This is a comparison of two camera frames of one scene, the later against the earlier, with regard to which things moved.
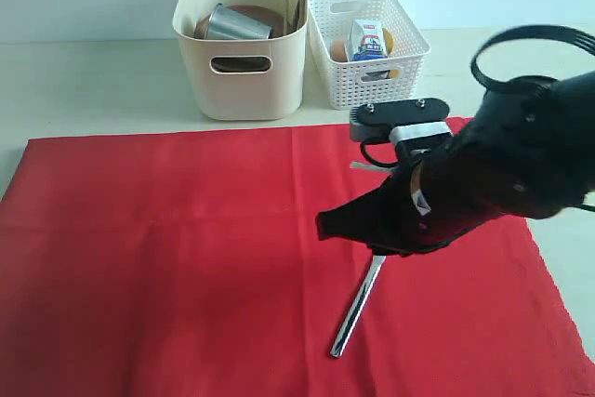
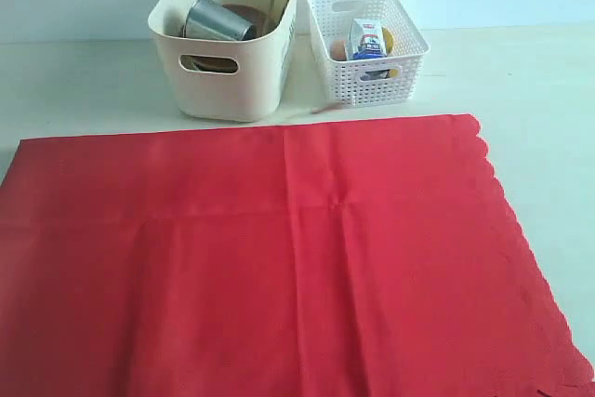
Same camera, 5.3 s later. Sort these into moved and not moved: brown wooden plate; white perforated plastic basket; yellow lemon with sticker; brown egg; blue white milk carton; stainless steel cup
Moved: stainless steel cup; brown wooden plate
Not moved: white perforated plastic basket; yellow lemon with sticker; brown egg; blue white milk carton
